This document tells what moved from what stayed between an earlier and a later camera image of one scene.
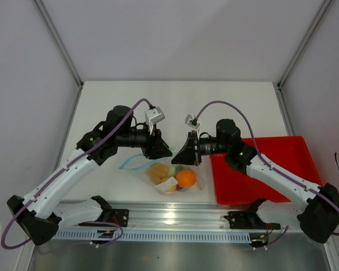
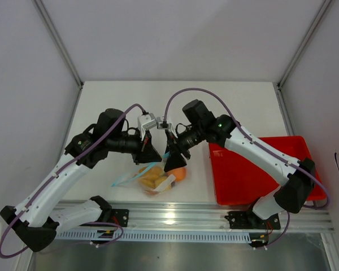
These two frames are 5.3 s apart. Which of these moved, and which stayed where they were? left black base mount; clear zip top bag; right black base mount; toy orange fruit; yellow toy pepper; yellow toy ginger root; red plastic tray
Moved: clear zip top bag; toy orange fruit; yellow toy pepper
Stayed: red plastic tray; right black base mount; yellow toy ginger root; left black base mount
